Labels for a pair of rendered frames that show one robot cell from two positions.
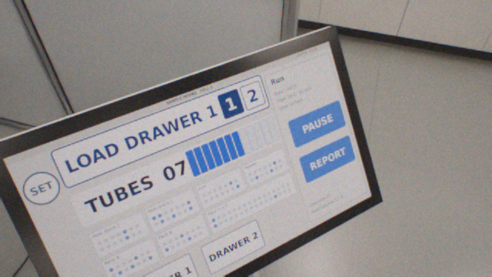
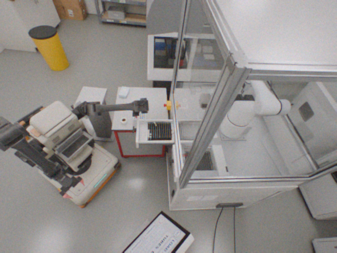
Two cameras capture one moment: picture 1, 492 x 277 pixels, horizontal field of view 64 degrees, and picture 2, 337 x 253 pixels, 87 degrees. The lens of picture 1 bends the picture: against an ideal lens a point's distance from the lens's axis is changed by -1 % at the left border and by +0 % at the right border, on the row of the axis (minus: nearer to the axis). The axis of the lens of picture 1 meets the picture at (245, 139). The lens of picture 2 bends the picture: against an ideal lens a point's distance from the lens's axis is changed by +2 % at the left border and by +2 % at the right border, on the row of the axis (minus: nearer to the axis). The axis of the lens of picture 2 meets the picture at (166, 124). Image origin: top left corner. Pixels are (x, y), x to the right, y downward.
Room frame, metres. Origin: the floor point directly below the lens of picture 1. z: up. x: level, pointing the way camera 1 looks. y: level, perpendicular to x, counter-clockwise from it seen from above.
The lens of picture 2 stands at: (0.31, 0.09, 2.24)
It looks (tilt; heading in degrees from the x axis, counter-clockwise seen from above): 54 degrees down; 160
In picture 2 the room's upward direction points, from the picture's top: 7 degrees clockwise
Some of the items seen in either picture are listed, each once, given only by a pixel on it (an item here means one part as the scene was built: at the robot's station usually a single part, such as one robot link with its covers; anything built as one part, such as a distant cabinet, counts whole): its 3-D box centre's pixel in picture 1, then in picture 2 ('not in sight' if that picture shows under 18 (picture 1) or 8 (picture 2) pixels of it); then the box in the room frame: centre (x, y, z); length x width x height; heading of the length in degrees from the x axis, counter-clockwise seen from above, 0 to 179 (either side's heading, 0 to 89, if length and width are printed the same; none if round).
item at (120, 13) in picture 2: not in sight; (117, 12); (-4.65, 0.25, 0.22); 0.40 x 0.30 x 0.17; 73
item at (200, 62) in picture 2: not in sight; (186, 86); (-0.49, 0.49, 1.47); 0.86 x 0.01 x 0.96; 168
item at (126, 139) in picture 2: not in sight; (142, 126); (-0.99, 0.26, 0.38); 0.62 x 0.58 x 0.76; 168
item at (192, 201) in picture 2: not in sight; (208, 157); (-0.39, 0.93, 0.40); 1.03 x 0.95 x 0.80; 168
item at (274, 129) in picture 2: not in sight; (290, 148); (0.08, 0.84, 1.52); 0.87 x 0.01 x 0.86; 78
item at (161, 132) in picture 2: not in sight; (159, 131); (-0.56, 0.36, 0.87); 0.22 x 0.18 x 0.06; 78
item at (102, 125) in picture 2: not in sight; (99, 116); (-1.26, -0.27, 0.38); 0.30 x 0.30 x 0.76; 73
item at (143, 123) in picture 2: not in sight; (160, 132); (-0.55, 0.36, 0.86); 0.40 x 0.26 x 0.06; 78
